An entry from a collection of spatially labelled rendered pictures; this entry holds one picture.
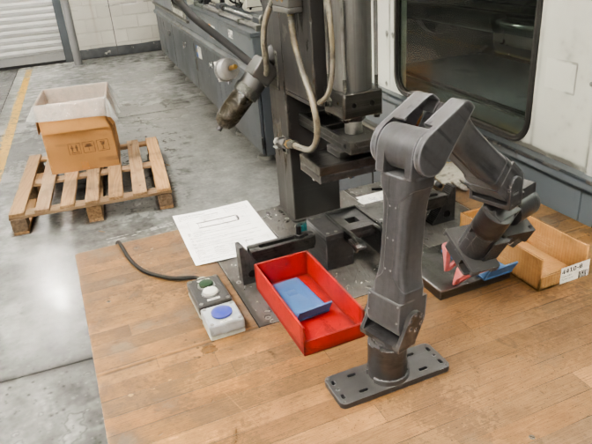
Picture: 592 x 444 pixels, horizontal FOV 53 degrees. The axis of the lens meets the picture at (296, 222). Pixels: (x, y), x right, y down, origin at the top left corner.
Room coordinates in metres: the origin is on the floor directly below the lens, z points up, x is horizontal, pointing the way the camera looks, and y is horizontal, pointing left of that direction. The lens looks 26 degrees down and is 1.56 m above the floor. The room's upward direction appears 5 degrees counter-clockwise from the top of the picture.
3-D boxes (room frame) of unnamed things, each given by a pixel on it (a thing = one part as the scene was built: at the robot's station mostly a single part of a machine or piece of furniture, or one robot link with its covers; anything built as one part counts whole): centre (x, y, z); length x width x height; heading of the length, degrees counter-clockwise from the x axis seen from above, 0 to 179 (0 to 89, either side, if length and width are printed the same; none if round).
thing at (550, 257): (1.10, -0.48, 0.93); 0.25 x 0.13 x 0.08; 21
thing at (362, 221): (1.18, -0.13, 0.98); 0.20 x 0.10 x 0.01; 111
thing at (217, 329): (0.93, 0.15, 0.90); 0.07 x 0.07 x 0.06; 21
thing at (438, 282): (1.06, -0.32, 0.91); 0.17 x 0.16 x 0.02; 111
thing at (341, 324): (0.96, -0.01, 0.93); 0.25 x 0.12 x 0.06; 21
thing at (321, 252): (1.18, -0.13, 0.94); 0.20 x 0.10 x 0.07; 111
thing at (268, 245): (1.12, 0.03, 0.95); 0.15 x 0.03 x 0.10; 111
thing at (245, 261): (1.09, 0.10, 0.95); 0.06 x 0.03 x 0.09; 111
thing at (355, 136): (1.24, -0.10, 1.22); 0.26 x 0.18 x 0.30; 21
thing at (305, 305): (0.99, 0.01, 0.92); 0.15 x 0.07 x 0.03; 25
